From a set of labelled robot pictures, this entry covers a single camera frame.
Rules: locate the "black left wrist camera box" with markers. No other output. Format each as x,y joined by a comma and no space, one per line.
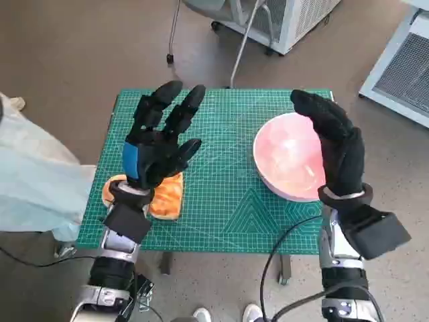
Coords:
127,223

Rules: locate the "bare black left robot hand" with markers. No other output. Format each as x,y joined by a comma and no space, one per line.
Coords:
157,161

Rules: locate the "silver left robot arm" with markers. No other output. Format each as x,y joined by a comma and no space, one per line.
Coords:
114,265

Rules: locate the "beige shoe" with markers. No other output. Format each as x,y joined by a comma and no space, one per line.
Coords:
18,102

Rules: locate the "black metal frame with caster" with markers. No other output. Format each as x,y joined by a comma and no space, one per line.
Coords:
145,292

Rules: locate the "grey office chair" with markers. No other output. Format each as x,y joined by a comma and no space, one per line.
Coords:
240,52

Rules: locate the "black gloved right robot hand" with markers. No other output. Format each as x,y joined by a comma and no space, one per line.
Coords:
342,151

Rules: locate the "pink bowl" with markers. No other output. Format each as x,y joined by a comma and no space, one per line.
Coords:
285,157

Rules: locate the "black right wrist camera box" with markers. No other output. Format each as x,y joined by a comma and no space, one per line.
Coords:
378,234

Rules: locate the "black table leg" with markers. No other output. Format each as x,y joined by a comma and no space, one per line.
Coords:
166,263
285,268

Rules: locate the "white shoe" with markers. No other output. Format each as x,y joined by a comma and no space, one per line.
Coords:
202,315
253,313

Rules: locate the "pale round toy bun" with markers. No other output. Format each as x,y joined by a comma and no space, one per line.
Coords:
106,191

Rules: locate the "large white mesh cabinet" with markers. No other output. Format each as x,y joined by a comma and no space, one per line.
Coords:
402,67

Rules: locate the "orange braided toy bread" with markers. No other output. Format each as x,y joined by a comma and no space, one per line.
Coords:
167,201

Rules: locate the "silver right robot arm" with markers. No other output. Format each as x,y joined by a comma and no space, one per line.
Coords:
342,278

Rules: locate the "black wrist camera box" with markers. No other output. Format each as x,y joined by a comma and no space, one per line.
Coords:
127,223
378,234

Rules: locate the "white mesh cabinet on casters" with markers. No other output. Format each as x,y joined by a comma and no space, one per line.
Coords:
301,20

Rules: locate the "green cutting mat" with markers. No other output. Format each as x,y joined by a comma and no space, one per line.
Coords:
218,201

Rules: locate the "grey metal bracket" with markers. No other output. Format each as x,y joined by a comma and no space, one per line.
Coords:
65,251

